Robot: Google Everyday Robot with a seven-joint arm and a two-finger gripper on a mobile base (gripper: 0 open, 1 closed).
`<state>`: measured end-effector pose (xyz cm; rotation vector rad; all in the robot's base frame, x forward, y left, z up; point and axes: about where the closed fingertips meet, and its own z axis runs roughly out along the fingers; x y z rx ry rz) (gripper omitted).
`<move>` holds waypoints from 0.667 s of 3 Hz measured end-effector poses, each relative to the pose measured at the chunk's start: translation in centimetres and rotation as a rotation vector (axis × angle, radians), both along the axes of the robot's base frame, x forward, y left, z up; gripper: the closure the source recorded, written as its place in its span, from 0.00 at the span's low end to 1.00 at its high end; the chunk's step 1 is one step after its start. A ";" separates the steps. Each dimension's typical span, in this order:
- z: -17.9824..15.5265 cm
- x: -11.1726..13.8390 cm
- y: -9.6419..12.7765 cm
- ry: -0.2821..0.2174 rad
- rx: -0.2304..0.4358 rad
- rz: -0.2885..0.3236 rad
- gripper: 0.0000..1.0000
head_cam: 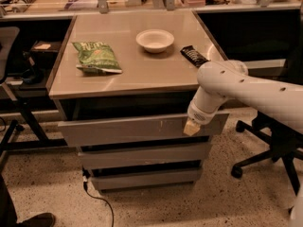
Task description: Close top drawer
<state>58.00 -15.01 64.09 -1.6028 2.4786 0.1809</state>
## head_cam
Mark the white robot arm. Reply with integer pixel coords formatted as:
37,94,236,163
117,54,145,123
184,61,303,227

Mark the grey drawer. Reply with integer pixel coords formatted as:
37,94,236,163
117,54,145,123
79,142,211,169
91,167,203,190
58,92,230,148

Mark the black cable on floor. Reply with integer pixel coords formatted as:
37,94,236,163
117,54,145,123
81,168,115,227

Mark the black office chair right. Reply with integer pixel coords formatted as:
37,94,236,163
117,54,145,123
230,47,303,215

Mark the green chip bag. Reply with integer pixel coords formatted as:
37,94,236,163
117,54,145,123
72,42,122,74

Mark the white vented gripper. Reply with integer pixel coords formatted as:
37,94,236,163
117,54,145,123
184,100,218,136

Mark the grey bottom drawer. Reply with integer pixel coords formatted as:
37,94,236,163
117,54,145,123
91,167,203,190

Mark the grey top drawer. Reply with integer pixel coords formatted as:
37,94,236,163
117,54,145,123
58,92,230,148

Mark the black box with label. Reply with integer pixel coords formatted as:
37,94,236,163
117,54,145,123
30,41,62,68

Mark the white bowl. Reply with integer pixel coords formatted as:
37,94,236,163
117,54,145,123
135,29,174,54

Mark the dark shoe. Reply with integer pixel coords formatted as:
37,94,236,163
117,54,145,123
17,213,56,227

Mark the grey office chair left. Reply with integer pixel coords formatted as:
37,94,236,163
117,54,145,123
0,26,20,157

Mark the grey middle drawer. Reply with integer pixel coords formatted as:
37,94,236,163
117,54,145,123
79,142,211,169

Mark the grey drawer cabinet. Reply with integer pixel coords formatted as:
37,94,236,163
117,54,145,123
49,10,228,179

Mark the black snack bar wrapper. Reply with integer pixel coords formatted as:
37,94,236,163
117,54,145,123
181,45,208,68

